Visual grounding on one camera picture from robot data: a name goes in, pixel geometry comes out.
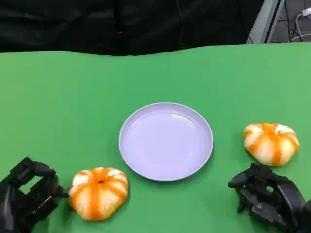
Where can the black backdrop cloth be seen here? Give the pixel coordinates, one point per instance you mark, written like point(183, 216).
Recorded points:
point(97, 24)

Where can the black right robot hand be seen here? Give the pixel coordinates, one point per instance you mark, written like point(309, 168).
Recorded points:
point(284, 194)

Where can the green table cloth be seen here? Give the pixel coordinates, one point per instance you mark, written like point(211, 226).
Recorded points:
point(73, 97)

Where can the grey metal frame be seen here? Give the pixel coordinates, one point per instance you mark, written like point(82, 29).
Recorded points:
point(263, 21)

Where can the orange and white bread roll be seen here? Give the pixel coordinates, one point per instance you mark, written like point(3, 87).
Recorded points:
point(269, 145)
point(97, 196)

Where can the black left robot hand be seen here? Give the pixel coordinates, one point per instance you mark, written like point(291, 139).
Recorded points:
point(14, 206)

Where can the lilac plate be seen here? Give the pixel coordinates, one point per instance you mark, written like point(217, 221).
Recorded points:
point(165, 143)

